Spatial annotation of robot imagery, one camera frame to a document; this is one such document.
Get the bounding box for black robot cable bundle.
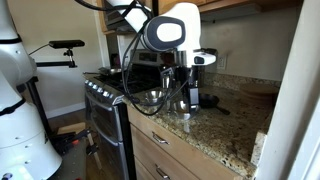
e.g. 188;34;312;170
74;0;194;117

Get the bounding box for black measuring cup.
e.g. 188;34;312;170
199;93;232;116

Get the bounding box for white wall outlet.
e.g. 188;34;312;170
216;53;228;71

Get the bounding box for black orange bar clamp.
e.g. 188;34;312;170
53;129;92;155
84;132;103;171

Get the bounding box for steel over-range microwave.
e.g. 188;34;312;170
101;0;134;34

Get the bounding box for robot mounting table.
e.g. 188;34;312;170
49;121;101;180

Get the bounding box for black stereo camera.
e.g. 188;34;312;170
48;39;86;50

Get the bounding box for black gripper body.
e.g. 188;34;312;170
176;65;201;90

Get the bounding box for wooden upper cabinet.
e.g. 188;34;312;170
96;0;304;26

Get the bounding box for small steel bowl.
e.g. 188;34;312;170
143;89;167;106

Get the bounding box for large steel bowl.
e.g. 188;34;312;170
170;99;202;121

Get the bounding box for thin black camera cable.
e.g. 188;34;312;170
29;43;51;56

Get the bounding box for base cabinet with drawers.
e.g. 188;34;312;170
126;105;243;180

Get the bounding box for metal drawer handle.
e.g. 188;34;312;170
152;131;170;145
154;164;171;180

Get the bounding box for steel frying pan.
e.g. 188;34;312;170
83;67;127;77

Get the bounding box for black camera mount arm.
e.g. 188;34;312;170
33;48;78;69

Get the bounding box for stainless steel gas stove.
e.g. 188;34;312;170
82;49;179;180

